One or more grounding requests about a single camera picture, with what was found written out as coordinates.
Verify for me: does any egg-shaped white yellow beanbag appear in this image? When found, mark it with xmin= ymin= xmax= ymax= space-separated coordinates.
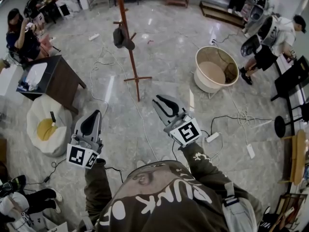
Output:
xmin=26 ymin=94 xmax=73 ymax=158

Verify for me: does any person's right forearm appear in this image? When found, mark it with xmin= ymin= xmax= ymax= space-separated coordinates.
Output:
xmin=179 ymin=143 xmax=242 ymax=195

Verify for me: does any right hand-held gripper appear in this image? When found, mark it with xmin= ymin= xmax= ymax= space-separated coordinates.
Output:
xmin=152 ymin=94 xmax=203 ymax=148

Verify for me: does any person's brown printed shirt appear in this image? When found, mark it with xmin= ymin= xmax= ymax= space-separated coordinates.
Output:
xmin=79 ymin=160 xmax=264 ymax=232

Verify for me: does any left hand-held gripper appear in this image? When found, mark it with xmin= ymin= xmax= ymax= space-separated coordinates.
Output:
xmin=66 ymin=110 xmax=104 ymax=170

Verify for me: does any dark wooden side table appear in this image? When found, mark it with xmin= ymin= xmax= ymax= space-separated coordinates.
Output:
xmin=16 ymin=55 xmax=87 ymax=115

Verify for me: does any grey double bin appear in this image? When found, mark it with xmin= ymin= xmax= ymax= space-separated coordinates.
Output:
xmin=244 ymin=0 xmax=268 ymax=35
xmin=240 ymin=15 xmax=279 ymax=58

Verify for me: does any black round-base stool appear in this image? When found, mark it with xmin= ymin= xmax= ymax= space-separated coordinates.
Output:
xmin=274 ymin=100 xmax=309 ymax=139

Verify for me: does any coiled white cable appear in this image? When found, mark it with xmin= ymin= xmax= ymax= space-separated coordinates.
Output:
xmin=237 ymin=104 xmax=257 ymax=128

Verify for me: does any black desk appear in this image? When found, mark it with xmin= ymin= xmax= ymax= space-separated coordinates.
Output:
xmin=270 ymin=55 xmax=309 ymax=102

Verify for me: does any grey backpack strap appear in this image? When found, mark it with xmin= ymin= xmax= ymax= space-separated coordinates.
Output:
xmin=221 ymin=182 xmax=258 ymax=232

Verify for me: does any person's left forearm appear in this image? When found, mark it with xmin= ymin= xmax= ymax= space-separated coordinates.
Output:
xmin=84 ymin=158 xmax=113 ymax=217

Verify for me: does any pink chair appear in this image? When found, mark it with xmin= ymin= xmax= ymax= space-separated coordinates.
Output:
xmin=38 ymin=34 xmax=61 ymax=58

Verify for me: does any white cabinet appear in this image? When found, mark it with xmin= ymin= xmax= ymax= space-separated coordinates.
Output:
xmin=0 ymin=59 xmax=24 ymax=97

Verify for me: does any brown wooden coat rack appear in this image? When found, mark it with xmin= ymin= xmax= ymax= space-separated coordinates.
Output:
xmin=112 ymin=0 xmax=153 ymax=102

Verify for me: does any white crumpled cloth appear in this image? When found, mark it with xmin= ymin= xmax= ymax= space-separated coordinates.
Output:
xmin=18 ymin=80 xmax=39 ymax=92

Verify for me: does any dark grey cap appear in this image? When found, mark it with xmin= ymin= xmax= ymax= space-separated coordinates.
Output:
xmin=112 ymin=24 xmax=136 ymax=51

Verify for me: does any round cream basket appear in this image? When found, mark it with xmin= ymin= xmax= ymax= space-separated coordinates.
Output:
xmin=193 ymin=45 xmax=240 ymax=100

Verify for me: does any white tray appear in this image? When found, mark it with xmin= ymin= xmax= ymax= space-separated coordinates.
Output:
xmin=25 ymin=62 xmax=48 ymax=87

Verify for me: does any low wooden platform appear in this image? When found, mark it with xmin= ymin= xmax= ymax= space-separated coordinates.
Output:
xmin=199 ymin=0 xmax=247 ymax=29

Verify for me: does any white power adapter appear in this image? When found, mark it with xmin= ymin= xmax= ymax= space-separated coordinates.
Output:
xmin=246 ymin=143 xmax=256 ymax=160

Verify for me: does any white cardboard box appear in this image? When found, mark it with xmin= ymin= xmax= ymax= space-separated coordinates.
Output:
xmin=28 ymin=211 xmax=53 ymax=232
xmin=47 ymin=221 xmax=73 ymax=232

